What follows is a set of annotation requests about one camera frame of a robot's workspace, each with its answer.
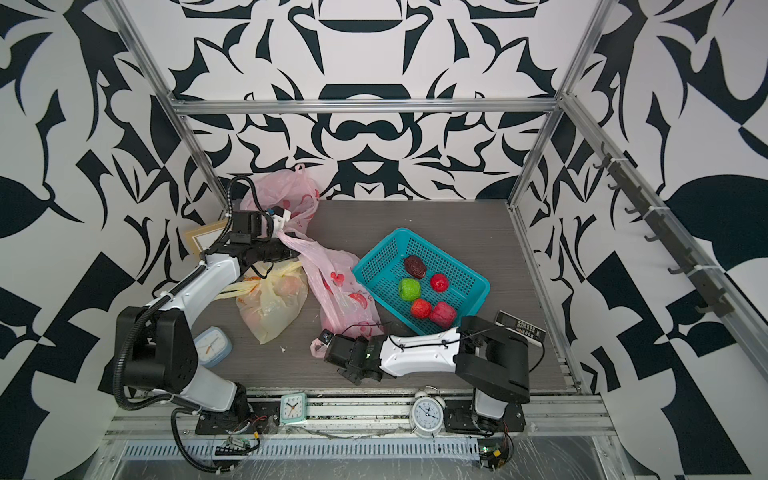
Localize small pink plastic bag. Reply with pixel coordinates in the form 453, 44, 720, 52
278, 232, 384, 339

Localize large pink plastic bag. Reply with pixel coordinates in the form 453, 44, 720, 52
254, 165, 320, 239

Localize small red fruit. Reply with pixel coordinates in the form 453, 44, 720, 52
410, 299, 433, 320

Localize green apple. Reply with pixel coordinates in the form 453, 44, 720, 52
398, 278, 421, 302

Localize teal plastic basket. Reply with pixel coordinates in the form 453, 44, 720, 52
352, 228, 491, 335

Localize dark maroon fruit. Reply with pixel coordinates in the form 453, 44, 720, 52
404, 255, 427, 280

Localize round red apple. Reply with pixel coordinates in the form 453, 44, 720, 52
430, 273, 450, 293

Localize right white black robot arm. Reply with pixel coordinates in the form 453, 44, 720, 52
320, 316, 543, 420

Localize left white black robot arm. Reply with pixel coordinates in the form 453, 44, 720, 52
112, 207, 298, 412

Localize yellow plastic bag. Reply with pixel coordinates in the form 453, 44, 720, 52
215, 259, 309, 344

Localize small teal square clock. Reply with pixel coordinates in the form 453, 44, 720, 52
279, 392, 308, 425

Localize round silver alarm clock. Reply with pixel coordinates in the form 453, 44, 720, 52
409, 390, 446, 438

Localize blue square timer clock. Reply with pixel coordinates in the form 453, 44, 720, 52
194, 326, 233, 368

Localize left circuit board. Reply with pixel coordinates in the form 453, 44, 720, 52
214, 432, 261, 458

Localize circuit board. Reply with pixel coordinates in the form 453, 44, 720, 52
214, 432, 261, 458
479, 440, 515, 471

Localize right circuit board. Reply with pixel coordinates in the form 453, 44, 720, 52
479, 440, 515, 471

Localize grey calculator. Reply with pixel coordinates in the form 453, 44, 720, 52
495, 310, 547, 348

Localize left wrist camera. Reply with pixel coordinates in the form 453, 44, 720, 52
268, 206, 292, 238

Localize wooden picture frame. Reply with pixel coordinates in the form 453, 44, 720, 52
182, 219, 227, 257

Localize black corrugated cable hose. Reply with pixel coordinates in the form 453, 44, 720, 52
111, 175, 271, 474

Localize white slotted cable duct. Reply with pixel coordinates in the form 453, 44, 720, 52
122, 437, 481, 461

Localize wall hook rail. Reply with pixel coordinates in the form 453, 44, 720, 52
597, 152, 735, 318

